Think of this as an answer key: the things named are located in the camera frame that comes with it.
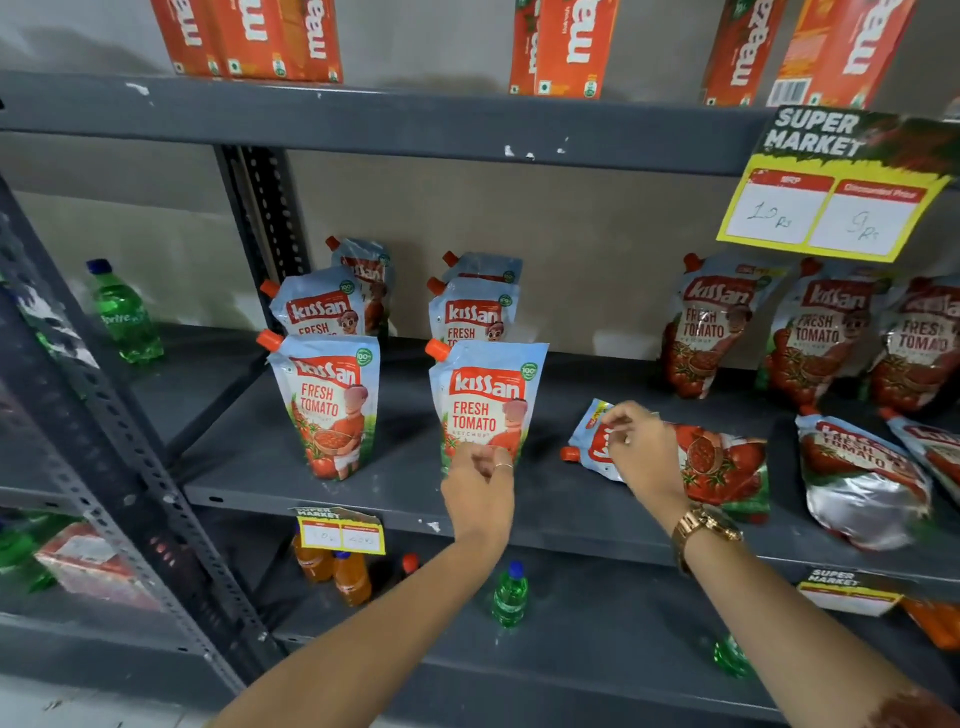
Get person's left hand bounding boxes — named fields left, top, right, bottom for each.
left=441, top=442, right=516, bottom=542

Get person's right hand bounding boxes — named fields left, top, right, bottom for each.
left=602, top=401, right=690, bottom=523

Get blue tomato ketchup pouch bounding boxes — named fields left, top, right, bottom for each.
left=425, top=339, right=549, bottom=475

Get red tomato ketchup pouch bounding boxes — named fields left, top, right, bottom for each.
left=561, top=399, right=771, bottom=525

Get person's left forearm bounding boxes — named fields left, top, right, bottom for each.
left=208, top=534, right=513, bottom=728

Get person's right forearm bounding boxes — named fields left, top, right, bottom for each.
left=673, top=523, right=960, bottom=728

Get gold wristwatch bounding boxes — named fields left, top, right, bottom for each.
left=670, top=504, right=745, bottom=577

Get green soda bottle blue cap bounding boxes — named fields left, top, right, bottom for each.
left=85, top=258, right=165, bottom=366
left=491, top=560, right=530, bottom=630

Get small yellow price tag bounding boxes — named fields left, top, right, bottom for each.
left=290, top=506, right=387, bottom=557
left=796, top=567, right=906, bottom=618

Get rows of blue sauce pouches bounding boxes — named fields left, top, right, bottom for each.
left=256, top=236, right=524, bottom=482

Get orange drink bottle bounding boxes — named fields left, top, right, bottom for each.
left=902, top=597, right=960, bottom=651
left=333, top=551, right=373, bottom=608
left=291, top=525, right=336, bottom=585

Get group of red sauce pouches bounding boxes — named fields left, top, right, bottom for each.
left=661, top=253, right=960, bottom=553

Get large yellow price sign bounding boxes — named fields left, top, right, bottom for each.
left=716, top=105, right=954, bottom=264

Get grey metal shelving rack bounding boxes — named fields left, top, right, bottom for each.
left=0, top=69, right=960, bottom=728

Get row of orange juice cartons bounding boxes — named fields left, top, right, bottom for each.
left=150, top=0, right=918, bottom=111

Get red and white packet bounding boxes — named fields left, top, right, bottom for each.
left=33, top=522, right=160, bottom=610

